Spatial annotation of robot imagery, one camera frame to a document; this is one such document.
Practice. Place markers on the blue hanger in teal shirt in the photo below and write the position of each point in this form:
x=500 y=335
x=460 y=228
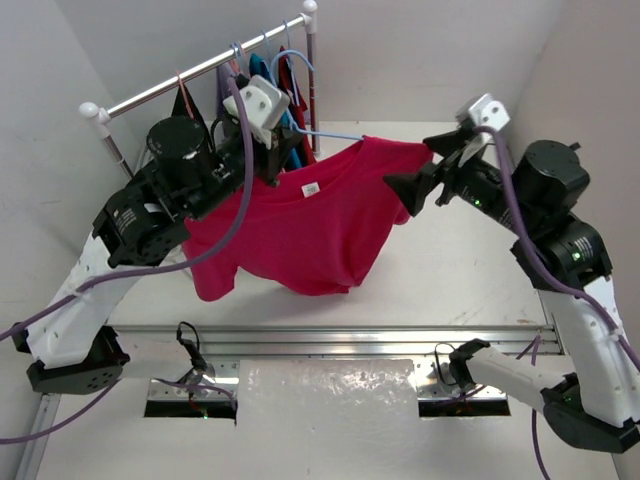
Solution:
x=270 y=48

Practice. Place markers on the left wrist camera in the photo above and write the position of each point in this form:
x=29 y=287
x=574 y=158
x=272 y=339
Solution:
x=264 y=104

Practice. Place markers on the blue hanger in purple shirt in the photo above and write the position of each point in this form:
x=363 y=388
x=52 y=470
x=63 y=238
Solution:
x=240 y=62

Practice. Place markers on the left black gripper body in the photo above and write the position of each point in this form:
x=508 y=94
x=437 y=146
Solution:
x=279 y=151

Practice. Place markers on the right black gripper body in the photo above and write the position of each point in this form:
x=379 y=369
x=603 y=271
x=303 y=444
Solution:
x=478 y=183

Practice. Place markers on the dark red t-shirt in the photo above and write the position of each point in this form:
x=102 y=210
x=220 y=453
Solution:
x=297 y=107

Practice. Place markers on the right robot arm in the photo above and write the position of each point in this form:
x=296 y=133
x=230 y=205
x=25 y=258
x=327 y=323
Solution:
x=596 y=406

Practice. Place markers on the teal t-shirt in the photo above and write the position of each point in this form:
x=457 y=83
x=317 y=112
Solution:
x=258 y=66

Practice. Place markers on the light blue wire hanger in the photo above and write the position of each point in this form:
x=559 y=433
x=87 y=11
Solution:
x=295 y=127

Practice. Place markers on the purple t-shirt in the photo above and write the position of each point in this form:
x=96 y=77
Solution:
x=224 y=73

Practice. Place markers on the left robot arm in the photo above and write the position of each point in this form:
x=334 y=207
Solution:
x=74 y=349

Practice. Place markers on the pink wire hanger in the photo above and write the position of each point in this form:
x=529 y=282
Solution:
x=185 y=96

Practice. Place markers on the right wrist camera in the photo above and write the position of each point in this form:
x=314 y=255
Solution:
x=481 y=111

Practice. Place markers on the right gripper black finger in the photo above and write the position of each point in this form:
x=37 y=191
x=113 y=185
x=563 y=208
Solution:
x=413 y=188
x=450 y=142

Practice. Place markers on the silver clothes rack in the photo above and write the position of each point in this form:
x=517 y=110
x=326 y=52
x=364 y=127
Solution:
x=98 y=117

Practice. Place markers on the magenta t-shirt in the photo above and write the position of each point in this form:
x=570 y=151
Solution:
x=321 y=229

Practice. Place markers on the aluminium rail frame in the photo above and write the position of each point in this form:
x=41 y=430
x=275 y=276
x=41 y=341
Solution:
x=329 y=387

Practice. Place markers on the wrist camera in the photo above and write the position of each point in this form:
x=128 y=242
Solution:
x=264 y=104
x=481 y=111

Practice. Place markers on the black t-shirt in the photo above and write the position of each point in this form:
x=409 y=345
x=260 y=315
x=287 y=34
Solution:
x=179 y=109

